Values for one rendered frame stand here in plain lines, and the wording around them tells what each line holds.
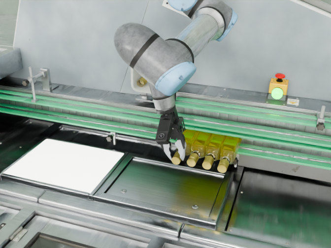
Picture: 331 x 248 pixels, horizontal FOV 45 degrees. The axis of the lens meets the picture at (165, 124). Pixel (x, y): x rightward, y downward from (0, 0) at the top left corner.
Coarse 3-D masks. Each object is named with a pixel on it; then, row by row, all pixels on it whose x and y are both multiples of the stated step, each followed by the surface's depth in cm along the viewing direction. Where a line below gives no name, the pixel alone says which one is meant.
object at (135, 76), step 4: (132, 72) 176; (136, 72) 180; (132, 76) 177; (136, 76) 180; (140, 76) 184; (132, 80) 178; (136, 80) 181; (132, 84) 179; (136, 84) 182; (148, 84) 184; (132, 88) 180; (136, 88) 180; (140, 88) 180; (144, 88) 180; (148, 88) 180; (144, 92) 179; (148, 92) 178
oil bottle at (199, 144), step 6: (198, 132) 164; (204, 132) 163; (198, 138) 159; (204, 138) 159; (192, 144) 155; (198, 144) 155; (204, 144) 155; (192, 150) 154; (198, 150) 153; (204, 150) 154
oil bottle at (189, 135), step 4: (184, 132) 163; (188, 132) 163; (192, 132) 163; (196, 132) 164; (188, 136) 160; (192, 136) 160; (188, 140) 157; (192, 140) 158; (188, 144) 155; (176, 148) 156; (188, 148) 155; (188, 152) 156
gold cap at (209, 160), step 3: (207, 156) 149; (210, 156) 148; (204, 159) 148; (207, 159) 147; (210, 159) 147; (213, 159) 149; (204, 162) 146; (207, 162) 145; (210, 162) 146; (204, 165) 146; (207, 165) 146; (210, 165) 146; (204, 168) 147; (207, 168) 146
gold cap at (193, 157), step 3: (192, 153) 151; (189, 156) 150; (192, 156) 148; (195, 156) 149; (198, 156) 150; (189, 159) 147; (192, 159) 147; (195, 159) 148; (198, 159) 151; (189, 162) 148; (192, 162) 148; (195, 162) 147; (189, 165) 149; (192, 165) 148
